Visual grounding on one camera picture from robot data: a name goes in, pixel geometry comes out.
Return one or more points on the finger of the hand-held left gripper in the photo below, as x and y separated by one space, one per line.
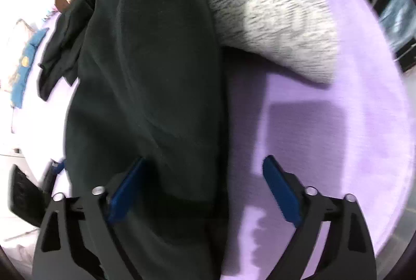
54 171

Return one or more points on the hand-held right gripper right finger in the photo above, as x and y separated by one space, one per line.
281 190

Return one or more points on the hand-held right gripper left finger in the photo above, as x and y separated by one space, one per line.
125 192

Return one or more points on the black fleece-lined jacket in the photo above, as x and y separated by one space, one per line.
146 71

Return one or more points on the purple fleece blanket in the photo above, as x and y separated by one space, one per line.
357 137

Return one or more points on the blue printed cloth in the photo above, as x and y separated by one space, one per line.
27 65

